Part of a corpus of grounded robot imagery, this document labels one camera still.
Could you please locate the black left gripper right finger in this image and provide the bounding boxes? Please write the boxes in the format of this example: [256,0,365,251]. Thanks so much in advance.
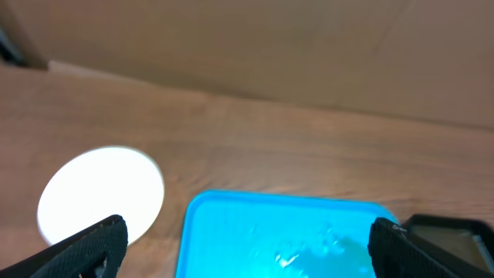
[367,218,493,278]

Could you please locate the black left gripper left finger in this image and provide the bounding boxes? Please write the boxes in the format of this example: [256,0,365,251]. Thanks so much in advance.
[1,215,128,278]

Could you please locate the white plate with orange stain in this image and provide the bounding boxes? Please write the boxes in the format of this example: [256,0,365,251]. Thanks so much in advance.
[36,146,165,246]

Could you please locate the black water tray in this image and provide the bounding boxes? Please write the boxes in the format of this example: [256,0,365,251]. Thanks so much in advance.
[402,215,493,274]

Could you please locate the blue plastic tray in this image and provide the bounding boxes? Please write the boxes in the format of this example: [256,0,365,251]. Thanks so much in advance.
[175,190,395,278]

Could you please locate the cardboard backdrop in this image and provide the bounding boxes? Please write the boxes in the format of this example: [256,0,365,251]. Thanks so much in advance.
[1,0,493,128]

